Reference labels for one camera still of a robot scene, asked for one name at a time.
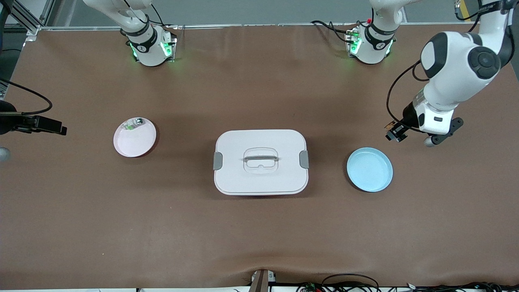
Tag black cable bundle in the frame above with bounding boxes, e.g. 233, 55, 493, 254
379, 281, 519, 292

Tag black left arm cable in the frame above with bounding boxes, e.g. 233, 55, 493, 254
386, 60, 431, 133

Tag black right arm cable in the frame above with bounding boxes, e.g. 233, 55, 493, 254
0, 77, 53, 116

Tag pale pink round plate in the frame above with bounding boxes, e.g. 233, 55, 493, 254
113, 118, 157, 158

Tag white lidded box grey latches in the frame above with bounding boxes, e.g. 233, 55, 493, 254
213, 129, 309, 196

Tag aluminium frame profile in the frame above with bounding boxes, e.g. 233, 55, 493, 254
8, 0, 55, 37

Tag black base cables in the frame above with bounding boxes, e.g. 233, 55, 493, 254
311, 19, 357, 43
149, 4, 179, 30

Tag black looped cable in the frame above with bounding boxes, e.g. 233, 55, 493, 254
322, 274, 380, 292

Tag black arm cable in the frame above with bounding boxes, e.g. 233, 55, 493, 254
0, 77, 53, 116
386, 60, 431, 133

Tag metal table edge bracket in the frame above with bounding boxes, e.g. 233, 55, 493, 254
249, 269, 277, 292

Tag light blue round plate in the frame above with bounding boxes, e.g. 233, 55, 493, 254
346, 147, 393, 193

